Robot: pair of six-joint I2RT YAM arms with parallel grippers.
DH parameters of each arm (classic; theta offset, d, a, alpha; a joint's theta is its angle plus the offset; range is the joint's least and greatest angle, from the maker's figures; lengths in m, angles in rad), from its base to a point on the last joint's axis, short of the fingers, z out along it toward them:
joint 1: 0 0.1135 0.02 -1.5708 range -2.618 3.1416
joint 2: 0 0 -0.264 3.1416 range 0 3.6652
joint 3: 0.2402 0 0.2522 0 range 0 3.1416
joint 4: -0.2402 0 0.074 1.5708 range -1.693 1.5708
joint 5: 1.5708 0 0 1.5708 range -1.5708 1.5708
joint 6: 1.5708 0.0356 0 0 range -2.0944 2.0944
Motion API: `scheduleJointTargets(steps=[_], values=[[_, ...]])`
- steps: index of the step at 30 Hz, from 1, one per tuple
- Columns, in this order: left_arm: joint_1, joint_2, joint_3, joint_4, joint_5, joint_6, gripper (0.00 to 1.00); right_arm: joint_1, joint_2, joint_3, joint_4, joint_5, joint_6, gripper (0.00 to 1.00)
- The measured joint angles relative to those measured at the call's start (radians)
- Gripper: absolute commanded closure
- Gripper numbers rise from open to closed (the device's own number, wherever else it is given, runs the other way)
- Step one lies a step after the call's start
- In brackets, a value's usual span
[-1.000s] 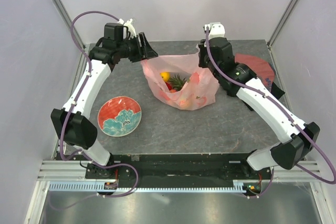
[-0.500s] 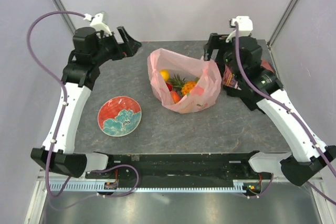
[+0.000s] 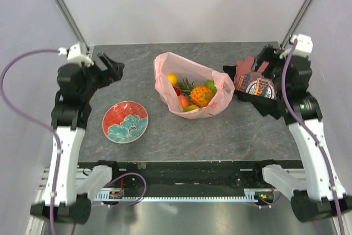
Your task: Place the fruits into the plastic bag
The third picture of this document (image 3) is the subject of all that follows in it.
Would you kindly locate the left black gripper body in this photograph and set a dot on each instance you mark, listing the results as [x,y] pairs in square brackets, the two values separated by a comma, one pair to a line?
[95,78]

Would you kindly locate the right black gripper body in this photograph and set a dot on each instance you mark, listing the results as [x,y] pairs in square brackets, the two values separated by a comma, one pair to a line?
[270,54]

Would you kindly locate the pink plastic bag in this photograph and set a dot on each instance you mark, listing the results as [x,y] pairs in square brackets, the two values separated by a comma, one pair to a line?
[171,63]

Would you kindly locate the yellow mango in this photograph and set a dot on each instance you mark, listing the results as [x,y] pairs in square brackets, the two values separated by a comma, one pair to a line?
[173,79]

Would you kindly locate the red apple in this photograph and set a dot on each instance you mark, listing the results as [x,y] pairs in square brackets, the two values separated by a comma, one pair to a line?
[177,91]

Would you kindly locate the green apple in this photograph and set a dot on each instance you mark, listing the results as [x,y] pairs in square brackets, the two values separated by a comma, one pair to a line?
[211,85]

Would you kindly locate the peach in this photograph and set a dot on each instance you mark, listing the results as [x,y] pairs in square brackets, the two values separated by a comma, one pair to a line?
[184,102]

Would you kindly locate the pineapple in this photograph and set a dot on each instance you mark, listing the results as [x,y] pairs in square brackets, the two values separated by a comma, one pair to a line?
[200,95]

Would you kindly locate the orange green mango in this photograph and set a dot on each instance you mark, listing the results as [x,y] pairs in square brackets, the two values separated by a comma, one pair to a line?
[190,108]

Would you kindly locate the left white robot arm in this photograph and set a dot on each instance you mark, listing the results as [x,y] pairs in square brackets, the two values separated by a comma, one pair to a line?
[65,200]

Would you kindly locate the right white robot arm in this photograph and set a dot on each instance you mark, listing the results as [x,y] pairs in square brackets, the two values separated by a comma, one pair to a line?
[322,194]

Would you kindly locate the red printed t-shirt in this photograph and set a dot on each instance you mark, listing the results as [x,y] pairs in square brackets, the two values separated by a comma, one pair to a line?
[252,82]

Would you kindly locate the black cloth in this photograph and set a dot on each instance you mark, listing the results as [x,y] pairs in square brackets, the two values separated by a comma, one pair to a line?
[263,105]

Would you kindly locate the white fruit plate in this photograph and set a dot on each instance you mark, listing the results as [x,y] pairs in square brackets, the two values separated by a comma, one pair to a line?
[125,122]

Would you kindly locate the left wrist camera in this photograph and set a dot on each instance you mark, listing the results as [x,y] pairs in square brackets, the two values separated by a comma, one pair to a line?
[77,54]

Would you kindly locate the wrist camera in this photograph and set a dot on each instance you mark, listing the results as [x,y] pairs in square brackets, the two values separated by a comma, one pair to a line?
[77,54]
[303,47]

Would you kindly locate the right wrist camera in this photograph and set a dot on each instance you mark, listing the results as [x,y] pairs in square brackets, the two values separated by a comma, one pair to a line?
[303,47]

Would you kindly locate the left aluminium frame post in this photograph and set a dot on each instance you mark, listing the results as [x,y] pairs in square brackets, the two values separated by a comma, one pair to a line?
[61,4]

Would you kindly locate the aluminium frame post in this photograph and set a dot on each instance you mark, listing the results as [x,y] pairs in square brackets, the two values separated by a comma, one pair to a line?
[61,4]
[296,22]

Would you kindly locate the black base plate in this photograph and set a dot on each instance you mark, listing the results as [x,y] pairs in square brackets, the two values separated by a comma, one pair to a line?
[128,169]

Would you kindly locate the right aluminium frame post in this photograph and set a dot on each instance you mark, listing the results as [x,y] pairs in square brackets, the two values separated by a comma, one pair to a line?
[296,22]

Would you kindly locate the slotted cable duct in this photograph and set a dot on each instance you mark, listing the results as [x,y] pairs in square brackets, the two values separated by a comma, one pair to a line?
[179,193]

